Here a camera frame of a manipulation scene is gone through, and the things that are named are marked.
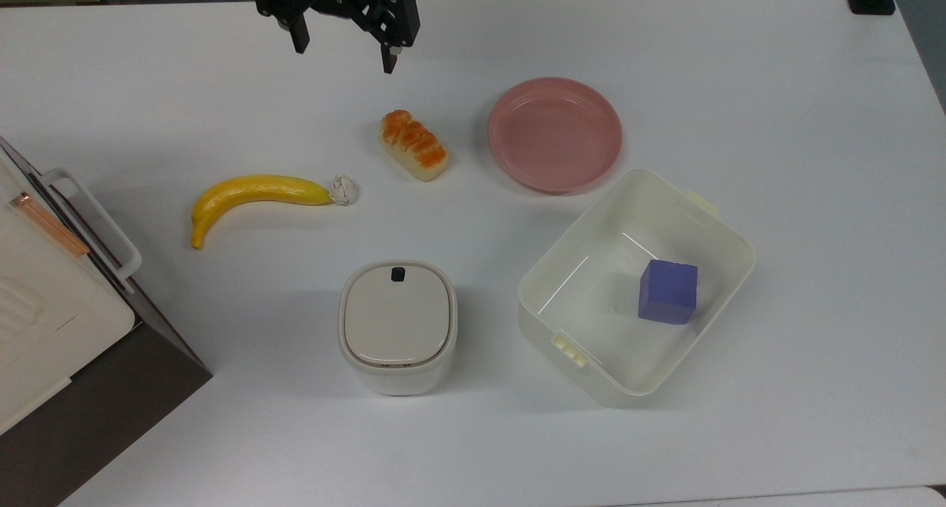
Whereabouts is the white crumpled paper wad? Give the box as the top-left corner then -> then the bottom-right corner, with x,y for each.
329,174 -> 360,207

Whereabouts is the pink round plate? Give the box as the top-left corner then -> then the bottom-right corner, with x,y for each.
487,77 -> 623,194

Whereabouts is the orange glazed bread loaf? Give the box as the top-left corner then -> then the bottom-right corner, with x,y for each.
378,109 -> 450,183

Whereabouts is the white bin with lid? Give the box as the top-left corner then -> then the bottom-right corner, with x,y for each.
338,260 -> 459,397

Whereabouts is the white oven with handle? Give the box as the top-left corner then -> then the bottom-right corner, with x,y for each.
0,136 -> 214,507

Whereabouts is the cream plastic storage box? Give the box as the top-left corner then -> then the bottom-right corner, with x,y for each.
517,169 -> 757,409

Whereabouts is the purple cube block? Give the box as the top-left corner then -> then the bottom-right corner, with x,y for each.
638,259 -> 699,326

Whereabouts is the yellow banana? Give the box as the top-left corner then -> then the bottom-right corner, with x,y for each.
191,174 -> 333,251

